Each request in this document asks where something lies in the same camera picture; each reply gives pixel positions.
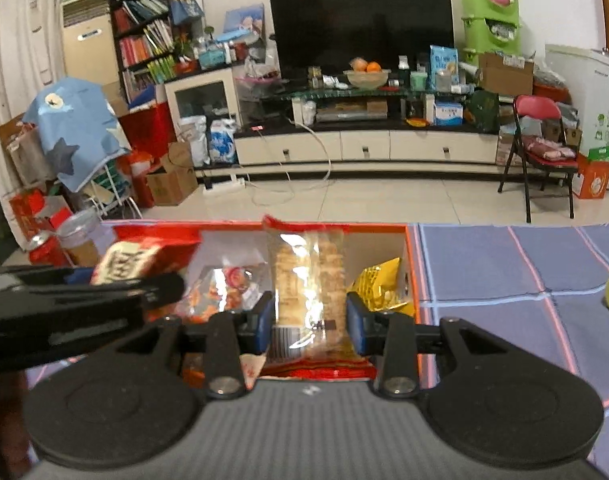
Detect clear red-printed snack bag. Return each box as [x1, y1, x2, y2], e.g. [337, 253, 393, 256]
[177, 265, 265, 328]

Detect blue tote bag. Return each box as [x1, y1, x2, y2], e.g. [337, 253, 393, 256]
[168, 0, 205, 26]

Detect clear red-ended biscuit packet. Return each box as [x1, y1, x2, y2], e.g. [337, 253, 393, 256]
[260, 214, 378, 383]

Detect open cardboard box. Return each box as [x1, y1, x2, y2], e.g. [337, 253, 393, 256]
[145, 141, 199, 207]

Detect green plastic storage rack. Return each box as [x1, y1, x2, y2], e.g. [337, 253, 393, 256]
[459, 0, 523, 68]

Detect pink pack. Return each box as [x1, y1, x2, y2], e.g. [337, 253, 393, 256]
[525, 136, 575, 161]

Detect red drink can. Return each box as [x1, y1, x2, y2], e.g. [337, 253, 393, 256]
[27, 232, 72, 267]

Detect red folding chair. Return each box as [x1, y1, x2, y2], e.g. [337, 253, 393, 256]
[499, 95, 580, 223]

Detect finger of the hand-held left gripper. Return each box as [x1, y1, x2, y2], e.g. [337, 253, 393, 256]
[0, 272, 186, 373]
[0, 264, 95, 286]

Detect cardboard box with plastic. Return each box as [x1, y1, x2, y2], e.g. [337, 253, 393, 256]
[0, 115, 55, 186]

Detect blue canvas picture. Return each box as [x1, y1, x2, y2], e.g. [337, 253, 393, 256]
[223, 4, 265, 36]

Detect blue printed box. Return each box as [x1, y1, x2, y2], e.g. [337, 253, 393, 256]
[429, 45, 459, 78]

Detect gold yellow snack packet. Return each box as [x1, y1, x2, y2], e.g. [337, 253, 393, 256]
[347, 257, 415, 318]

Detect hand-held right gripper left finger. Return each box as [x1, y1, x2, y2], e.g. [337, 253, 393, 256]
[112, 291, 276, 400]

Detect orange cardboard box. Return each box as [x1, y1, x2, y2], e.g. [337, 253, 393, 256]
[112, 220, 419, 383]

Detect orange green carton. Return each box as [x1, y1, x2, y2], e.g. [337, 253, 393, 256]
[572, 147, 609, 200]

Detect black television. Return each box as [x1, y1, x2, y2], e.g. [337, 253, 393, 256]
[268, 0, 455, 78]

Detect glass fruit bowl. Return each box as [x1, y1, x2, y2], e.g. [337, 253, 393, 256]
[345, 69, 389, 88]

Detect dark green bag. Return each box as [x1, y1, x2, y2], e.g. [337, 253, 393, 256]
[467, 89, 500, 133]

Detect white glass-door cabinet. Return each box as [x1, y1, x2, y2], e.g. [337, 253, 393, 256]
[164, 67, 241, 136]

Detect white folding rack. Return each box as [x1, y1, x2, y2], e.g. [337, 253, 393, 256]
[87, 160, 140, 221]

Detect white television stand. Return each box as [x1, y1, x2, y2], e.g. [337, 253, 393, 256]
[233, 80, 500, 167]

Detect white plastic sack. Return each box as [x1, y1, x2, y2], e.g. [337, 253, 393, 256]
[178, 116, 208, 168]

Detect dark bookshelf with books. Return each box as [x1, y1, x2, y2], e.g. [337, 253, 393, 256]
[100, 0, 188, 103]

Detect white freezer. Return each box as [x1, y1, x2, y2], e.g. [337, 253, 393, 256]
[545, 44, 609, 191]

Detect blue white tissue box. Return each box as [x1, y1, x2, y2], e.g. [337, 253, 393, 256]
[433, 101, 464, 126]

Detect clear jar with brown contents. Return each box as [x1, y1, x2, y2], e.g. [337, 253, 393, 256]
[57, 209, 105, 267]

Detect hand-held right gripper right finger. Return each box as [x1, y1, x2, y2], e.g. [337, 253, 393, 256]
[345, 291, 530, 398]

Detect red white cartons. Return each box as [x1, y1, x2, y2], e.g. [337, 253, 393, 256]
[9, 189, 75, 251]

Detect blue white sack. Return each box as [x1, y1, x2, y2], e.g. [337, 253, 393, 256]
[209, 120, 238, 165]

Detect red gift bag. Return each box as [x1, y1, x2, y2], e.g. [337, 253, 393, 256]
[118, 101, 178, 161]

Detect brown cardboard box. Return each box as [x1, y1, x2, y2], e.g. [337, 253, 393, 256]
[477, 52, 535, 97]

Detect beige standing air conditioner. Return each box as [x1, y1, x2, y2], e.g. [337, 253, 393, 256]
[60, 0, 121, 106]

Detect red packet with cream label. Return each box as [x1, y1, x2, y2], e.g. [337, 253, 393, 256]
[89, 239, 165, 286]

